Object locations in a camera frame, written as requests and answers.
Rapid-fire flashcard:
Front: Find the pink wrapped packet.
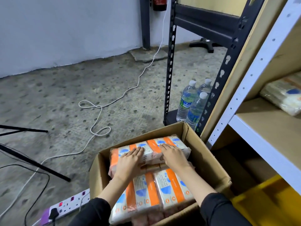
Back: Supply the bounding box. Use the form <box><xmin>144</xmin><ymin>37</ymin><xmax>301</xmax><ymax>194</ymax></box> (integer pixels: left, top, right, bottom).
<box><xmin>131</xmin><ymin>202</ymin><xmax>201</xmax><ymax>226</ymax></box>

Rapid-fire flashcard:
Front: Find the brown wrapped rolls packet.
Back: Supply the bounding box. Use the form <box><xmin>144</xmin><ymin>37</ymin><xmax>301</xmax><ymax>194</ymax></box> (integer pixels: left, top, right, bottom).
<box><xmin>141</xmin><ymin>163</ymin><xmax>170</xmax><ymax>173</ymax></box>

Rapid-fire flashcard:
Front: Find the yellow plastic bin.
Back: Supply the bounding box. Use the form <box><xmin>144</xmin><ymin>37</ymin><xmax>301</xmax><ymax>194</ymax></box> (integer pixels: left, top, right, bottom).
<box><xmin>230</xmin><ymin>174</ymin><xmax>301</xmax><ymax>226</ymax></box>

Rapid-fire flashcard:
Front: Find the black metal shelf rack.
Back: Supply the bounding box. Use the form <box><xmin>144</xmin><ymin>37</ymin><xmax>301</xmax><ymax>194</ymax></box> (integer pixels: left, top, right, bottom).
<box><xmin>163</xmin><ymin>0</ymin><xmax>267</xmax><ymax>137</ymax></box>

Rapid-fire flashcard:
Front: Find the black chair base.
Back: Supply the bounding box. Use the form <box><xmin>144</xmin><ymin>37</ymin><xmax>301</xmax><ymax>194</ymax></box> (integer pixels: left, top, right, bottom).
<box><xmin>189</xmin><ymin>37</ymin><xmax>223</xmax><ymax>54</ymax></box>

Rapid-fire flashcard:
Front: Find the person's left hand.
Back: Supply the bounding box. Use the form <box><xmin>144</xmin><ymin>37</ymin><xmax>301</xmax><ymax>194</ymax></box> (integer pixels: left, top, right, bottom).
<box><xmin>115</xmin><ymin>147</ymin><xmax>146</xmax><ymax>184</ymax></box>

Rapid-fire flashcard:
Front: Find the person's right forearm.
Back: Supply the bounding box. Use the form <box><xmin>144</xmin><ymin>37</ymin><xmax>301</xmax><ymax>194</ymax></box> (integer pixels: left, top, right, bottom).
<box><xmin>175</xmin><ymin>166</ymin><xmax>253</xmax><ymax>226</ymax></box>

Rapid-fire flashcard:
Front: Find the clear wrapped tissue pack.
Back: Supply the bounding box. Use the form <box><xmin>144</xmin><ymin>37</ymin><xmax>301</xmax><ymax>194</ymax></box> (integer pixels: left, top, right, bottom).
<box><xmin>260</xmin><ymin>71</ymin><xmax>301</xmax><ymax>116</ymax></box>

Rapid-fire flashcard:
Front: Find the beige wooden side board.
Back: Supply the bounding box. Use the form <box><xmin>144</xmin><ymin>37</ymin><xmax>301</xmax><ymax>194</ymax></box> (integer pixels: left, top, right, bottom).
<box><xmin>200</xmin><ymin>0</ymin><xmax>290</xmax><ymax>144</ymax></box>

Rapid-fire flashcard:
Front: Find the person's left forearm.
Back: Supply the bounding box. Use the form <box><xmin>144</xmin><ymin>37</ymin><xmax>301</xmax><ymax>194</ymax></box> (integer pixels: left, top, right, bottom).
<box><xmin>68</xmin><ymin>176</ymin><xmax>136</xmax><ymax>226</ymax></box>

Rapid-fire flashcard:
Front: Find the thin black cable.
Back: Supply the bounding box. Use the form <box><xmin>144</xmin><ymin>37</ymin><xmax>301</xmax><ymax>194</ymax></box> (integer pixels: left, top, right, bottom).
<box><xmin>0</xmin><ymin>164</ymin><xmax>51</xmax><ymax>226</ymax></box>

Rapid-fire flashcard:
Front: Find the clear plastic water bottle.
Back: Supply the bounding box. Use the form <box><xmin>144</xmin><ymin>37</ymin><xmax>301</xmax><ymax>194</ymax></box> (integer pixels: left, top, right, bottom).
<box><xmin>176</xmin><ymin>80</ymin><xmax>198</xmax><ymax>122</ymax></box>
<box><xmin>185</xmin><ymin>92</ymin><xmax>209</xmax><ymax>131</ymax></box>
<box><xmin>197</xmin><ymin>78</ymin><xmax>213</xmax><ymax>96</ymax></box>

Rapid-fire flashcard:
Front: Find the brown cardboard box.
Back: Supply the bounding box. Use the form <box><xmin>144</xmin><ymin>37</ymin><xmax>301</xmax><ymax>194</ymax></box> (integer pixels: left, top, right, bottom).
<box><xmin>89</xmin><ymin>121</ymin><xmax>232</xmax><ymax>226</ymax></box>

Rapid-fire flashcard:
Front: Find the white metal shelf rack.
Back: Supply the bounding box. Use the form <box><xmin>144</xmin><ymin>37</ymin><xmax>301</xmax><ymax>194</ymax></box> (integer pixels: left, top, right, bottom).
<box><xmin>207</xmin><ymin>0</ymin><xmax>301</xmax><ymax>196</ymax></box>

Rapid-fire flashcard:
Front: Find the long white cable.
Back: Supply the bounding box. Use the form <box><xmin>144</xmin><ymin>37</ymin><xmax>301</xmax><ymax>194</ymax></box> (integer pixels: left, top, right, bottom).
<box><xmin>0</xmin><ymin>0</ymin><xmax>170</xmax><ymax>220</ymax></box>

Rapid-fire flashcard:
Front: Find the orange white tissue pack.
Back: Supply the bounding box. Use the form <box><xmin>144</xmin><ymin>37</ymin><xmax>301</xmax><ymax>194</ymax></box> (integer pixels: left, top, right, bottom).
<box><xmin>108</xmin><ymin>135</ymin><xmax>191</xmax><ymax>178</ymax></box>
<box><xmin>109</xmin><ymin>173</ymin><xmax>163</xmax><ymax>225</ymax></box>
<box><xmin>154</xmin><ymin>169</ymin><xmax>196</xmax><ymax>210</ymax></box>

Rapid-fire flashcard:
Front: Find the white power strip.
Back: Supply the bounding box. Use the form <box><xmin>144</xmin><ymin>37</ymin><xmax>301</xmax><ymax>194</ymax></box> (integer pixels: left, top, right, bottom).
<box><xmin>32</xmin><ymin>188</ymin><xmax>91</xmax><ymax>226</ymax></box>

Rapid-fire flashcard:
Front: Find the grey concrete base slab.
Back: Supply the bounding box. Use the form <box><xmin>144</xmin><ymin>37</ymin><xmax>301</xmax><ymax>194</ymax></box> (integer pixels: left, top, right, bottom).
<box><xmin>129</xmin><ymin>47</ymin><xmax>168</xmax><ymax>63</ymax></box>

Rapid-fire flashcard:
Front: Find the person's right hand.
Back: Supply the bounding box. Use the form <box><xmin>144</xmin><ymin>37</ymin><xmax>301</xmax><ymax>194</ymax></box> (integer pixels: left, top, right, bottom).
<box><xmin>159</xmin><ymin>143</ymin><xmax>191</xmax><ymax>174</ymax></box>

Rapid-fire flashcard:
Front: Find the red fire extinguisher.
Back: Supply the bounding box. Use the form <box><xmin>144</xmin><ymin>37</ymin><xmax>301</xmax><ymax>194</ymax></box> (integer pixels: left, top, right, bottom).
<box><xmin>153</xmin><ymin>0</ymin><xmax>168</xmax><ymax>11</ymax></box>

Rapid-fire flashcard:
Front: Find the dark metal pole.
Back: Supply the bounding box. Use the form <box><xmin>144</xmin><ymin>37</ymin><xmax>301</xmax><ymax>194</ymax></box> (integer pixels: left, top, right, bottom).
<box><xmin>139</xmin><ymin>0</ymin><xmax>151</xmax><ymax>50</ymax></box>

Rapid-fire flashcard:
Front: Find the black tripod stand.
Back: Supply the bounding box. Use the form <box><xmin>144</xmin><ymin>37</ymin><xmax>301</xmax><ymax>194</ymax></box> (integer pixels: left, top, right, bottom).
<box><xmin>0</xmin><ymin>124</ymin><xmax>71</xmax><ymax>182</ymax></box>

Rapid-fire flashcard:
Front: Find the black plug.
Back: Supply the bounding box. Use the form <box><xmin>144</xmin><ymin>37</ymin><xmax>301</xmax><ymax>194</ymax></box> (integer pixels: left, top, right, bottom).
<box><xmin>48</xmin><ymin>207</ymin><xmax>59</xmax><ymax>221</ymax></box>

